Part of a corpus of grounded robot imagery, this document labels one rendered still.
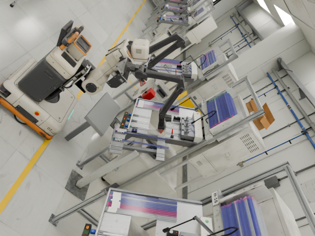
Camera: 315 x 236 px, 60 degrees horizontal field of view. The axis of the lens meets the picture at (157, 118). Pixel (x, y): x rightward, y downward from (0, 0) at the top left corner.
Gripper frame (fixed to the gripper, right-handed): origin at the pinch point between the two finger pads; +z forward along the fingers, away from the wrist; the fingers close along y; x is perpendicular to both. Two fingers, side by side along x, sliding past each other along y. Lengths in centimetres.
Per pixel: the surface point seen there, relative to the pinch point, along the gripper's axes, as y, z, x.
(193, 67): 163, -3, -38
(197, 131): 1.8, -3.2, -36.7
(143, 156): -7.2, 28.9, 17.3
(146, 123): 11.3, -1.7, 16.3
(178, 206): -92, -2, -19
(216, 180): 85, 152, -89
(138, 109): 35.3, -2.6, 28.5
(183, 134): -4.6, -3.2, -22.8
